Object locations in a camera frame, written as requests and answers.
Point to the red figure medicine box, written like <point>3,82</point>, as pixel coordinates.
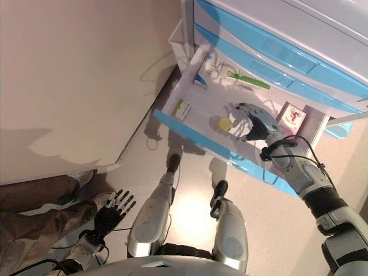
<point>291,118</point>

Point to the white side bin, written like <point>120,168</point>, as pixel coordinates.
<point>178,40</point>

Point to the long green white box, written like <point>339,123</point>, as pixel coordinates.
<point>247,80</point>

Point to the white medical cart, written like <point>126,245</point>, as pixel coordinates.
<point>287,17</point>

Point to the green white medicine box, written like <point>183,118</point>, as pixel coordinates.
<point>182,109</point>

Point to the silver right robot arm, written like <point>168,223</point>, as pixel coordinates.
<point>307,175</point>

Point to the blue front cart drawer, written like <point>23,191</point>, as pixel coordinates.
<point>284,64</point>
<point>330,72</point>
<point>201,135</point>

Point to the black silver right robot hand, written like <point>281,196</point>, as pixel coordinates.
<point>263,123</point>

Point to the silver right robot leg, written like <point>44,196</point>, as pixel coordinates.
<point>230,230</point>

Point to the grey robot torso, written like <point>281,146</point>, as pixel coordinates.
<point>161,267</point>

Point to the blue white medicine box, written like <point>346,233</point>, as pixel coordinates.
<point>200,81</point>

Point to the person in brown trousers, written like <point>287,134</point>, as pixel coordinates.
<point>43,218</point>

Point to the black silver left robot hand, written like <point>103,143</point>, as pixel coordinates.
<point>107,218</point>

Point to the clear yellow capsule bottle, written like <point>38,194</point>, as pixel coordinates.
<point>223,123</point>

